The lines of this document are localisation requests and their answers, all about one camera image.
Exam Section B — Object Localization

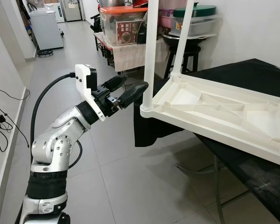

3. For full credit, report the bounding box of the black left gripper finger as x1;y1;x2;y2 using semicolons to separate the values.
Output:
103;76;128;93
117;82;150;109

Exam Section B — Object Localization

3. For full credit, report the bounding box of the white plastic children table top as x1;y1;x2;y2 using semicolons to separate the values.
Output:
140;72;280;168

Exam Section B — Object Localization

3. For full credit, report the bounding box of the beige cloth covered side table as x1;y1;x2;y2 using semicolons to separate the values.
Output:
93;33;171;73

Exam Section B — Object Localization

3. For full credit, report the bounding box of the orange lid storage box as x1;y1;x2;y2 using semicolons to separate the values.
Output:
99;6;147;47

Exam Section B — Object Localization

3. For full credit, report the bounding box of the black round stool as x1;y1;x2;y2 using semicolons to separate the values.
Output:
164;44;201;80

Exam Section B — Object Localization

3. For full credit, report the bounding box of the white fridge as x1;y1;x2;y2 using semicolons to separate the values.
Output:
29;7;64;51

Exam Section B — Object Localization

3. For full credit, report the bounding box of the clear container green lid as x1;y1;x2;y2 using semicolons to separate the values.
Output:
170;4;222;39

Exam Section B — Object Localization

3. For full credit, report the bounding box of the black tablecloth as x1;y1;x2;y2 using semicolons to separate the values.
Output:
133;58;280;224

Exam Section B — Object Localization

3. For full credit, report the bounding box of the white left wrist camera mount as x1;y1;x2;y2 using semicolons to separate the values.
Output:
75;64;105;122

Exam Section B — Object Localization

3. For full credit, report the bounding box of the black wall cable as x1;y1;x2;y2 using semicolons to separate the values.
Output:
0;82;31;152

